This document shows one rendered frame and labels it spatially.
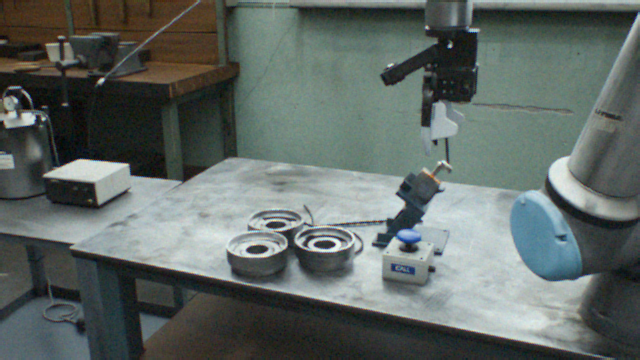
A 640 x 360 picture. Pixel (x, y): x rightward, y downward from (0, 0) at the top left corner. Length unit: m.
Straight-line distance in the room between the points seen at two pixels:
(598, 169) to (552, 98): 1.81
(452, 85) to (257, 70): 1.91
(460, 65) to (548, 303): 0.40
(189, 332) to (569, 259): 0.85
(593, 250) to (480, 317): 0.22
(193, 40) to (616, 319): 2.31
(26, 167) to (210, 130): 1.39
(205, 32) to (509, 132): 1.38
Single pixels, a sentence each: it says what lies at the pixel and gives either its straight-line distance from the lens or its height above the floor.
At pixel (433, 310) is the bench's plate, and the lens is 0.95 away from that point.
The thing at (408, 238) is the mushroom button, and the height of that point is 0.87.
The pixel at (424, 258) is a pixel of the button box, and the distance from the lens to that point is 1.00.
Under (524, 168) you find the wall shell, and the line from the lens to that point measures 2.64.
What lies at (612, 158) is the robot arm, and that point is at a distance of 0.75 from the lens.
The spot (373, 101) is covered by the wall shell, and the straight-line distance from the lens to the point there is 2.69.
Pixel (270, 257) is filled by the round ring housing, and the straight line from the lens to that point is 1.02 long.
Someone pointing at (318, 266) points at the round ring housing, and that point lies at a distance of 1.04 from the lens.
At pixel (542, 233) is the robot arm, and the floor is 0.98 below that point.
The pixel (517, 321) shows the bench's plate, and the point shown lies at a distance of 0.96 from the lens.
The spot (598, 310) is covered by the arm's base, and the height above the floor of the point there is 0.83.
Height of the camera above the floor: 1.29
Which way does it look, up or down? 20 degrees down
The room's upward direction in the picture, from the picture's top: 1 degrees counter-clockwise
